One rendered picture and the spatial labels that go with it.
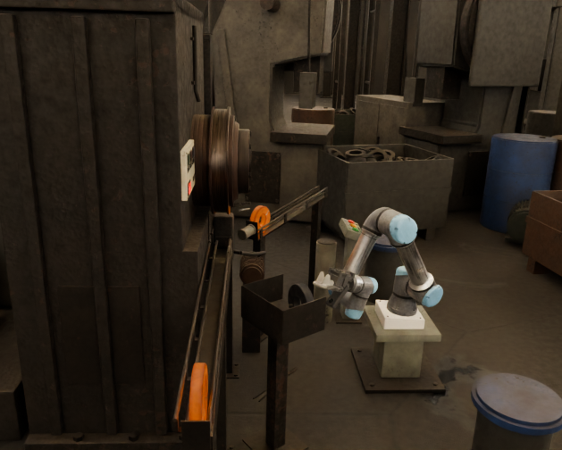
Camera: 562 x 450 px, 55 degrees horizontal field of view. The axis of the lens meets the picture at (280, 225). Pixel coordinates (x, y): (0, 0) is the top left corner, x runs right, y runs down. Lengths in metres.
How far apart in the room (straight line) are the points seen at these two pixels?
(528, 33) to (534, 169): 1.31
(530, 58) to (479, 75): 0.61
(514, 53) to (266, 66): 2.34
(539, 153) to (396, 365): 3.04
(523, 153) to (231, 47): 2.79
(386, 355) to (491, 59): 3.46
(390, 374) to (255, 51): 3.20
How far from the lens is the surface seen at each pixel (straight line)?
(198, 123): 2.28
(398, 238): 2.32
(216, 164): 2.17
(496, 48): 5.56
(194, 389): 1.46
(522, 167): 5.35
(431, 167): 4.81
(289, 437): 2.47
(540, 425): 2.09
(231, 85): 5.09
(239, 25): 5.08
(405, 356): 2.83
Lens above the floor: 1.58
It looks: 18 degrees down
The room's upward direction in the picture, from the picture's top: 2 degrees clockwise
